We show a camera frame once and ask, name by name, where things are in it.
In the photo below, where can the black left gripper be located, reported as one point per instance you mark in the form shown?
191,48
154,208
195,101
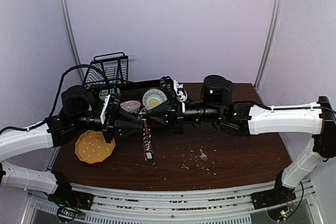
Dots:
111,125

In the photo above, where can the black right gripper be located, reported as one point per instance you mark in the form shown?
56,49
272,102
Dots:
178,114

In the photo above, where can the red handled keyring with keys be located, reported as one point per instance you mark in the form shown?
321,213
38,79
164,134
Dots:
147,143

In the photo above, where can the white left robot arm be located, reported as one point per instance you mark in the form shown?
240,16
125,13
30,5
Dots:
57,130

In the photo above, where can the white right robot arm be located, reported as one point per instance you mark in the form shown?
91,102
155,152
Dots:
245,118

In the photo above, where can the pink patterned bowl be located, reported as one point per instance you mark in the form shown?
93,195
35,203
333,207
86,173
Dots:
131,106

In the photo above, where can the yellow dotted plate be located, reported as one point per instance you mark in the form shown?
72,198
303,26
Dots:
91,147

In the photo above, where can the loose silver key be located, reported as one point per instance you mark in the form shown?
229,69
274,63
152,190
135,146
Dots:
203,156

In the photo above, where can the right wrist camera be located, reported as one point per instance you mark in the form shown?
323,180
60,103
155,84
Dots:
173,89

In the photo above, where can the black wire dish rack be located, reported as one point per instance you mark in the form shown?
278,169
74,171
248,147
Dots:
116,68

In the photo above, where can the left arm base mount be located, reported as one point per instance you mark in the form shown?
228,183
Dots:
70,203

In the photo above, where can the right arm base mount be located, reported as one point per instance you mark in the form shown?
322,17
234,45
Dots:
280,202

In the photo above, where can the left aluminium frame post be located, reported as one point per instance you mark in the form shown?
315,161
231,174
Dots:
69,32

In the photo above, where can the aluminium frame post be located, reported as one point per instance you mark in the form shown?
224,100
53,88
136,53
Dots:
69,32
269,45

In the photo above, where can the right aluminium frame post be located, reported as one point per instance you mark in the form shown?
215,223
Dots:
269,45

